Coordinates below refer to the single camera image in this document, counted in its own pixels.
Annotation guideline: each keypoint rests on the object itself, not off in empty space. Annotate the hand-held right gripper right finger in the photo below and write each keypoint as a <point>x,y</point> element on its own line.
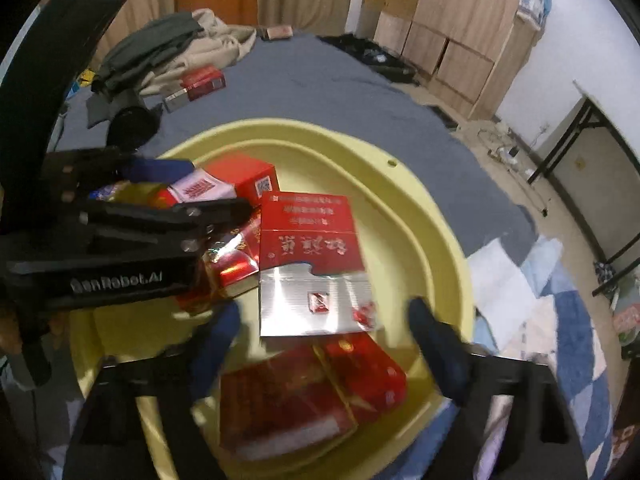
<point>437,350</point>

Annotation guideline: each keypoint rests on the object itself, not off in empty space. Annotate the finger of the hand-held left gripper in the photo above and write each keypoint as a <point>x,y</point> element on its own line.
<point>175,215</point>
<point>155,169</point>

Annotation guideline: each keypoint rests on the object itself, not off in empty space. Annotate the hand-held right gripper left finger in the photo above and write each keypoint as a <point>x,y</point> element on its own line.
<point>220,340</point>

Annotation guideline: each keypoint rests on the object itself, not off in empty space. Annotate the gold cigarette pack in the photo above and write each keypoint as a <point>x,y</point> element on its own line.
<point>135,192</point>

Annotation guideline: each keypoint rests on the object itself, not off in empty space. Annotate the white red cigarette pack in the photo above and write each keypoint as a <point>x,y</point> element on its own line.
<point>200,187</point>

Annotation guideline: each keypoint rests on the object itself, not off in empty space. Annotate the black foam cylinder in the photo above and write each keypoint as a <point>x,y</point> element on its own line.
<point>132,125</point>

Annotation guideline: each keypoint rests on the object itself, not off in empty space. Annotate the bright red cigarette carton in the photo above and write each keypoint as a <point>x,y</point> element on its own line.
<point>370,370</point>

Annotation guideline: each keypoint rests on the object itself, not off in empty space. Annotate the glossy red cigarette pack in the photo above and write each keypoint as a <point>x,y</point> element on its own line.
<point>232,267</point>

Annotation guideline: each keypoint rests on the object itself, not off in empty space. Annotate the orange-red cigarette box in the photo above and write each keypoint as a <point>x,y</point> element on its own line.
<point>240,172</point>

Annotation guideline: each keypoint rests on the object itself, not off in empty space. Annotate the dark red cigarette carton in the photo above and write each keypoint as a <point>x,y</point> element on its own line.
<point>280,400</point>

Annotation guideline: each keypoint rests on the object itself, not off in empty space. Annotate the red carton with silver label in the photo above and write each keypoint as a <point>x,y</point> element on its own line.
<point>202,82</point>

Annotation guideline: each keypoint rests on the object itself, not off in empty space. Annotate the large red silver cigarette carton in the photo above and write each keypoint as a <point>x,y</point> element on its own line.
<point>310,250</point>

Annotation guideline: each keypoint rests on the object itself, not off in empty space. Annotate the yellow plastic basin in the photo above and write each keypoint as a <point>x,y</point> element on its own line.
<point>400,210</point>

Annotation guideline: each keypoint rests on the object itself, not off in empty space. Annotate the grey-green garment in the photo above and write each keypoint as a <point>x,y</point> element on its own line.
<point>145,45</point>

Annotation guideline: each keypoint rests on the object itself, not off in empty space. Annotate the blue white plaid blanket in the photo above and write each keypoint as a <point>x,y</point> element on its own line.
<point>565,340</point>

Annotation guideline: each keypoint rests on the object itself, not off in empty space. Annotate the beige garment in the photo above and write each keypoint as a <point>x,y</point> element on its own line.
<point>220,45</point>

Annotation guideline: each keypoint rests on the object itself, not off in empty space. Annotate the small brown box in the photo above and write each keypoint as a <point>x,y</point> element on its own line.
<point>277,33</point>

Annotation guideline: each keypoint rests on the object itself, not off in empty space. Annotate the dark patterned cloth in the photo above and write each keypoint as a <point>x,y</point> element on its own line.
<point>606,272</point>

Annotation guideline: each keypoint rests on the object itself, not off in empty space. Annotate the grey bed sheet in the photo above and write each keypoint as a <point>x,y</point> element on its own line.
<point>325,90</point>

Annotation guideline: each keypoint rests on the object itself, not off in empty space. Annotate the colourful packet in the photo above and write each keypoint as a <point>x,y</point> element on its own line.
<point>627,322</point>

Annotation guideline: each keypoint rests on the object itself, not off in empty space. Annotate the black bag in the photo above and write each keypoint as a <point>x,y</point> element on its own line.
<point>370,57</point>

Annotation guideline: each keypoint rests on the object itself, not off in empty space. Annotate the black folding table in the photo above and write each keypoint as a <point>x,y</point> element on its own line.
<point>595,120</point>

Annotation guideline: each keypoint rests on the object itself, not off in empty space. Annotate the wooden wardrobe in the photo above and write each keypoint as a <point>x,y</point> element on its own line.
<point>465,10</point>

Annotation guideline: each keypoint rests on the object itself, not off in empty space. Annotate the hanging plastic bag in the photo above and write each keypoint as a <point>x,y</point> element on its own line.
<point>535,0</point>

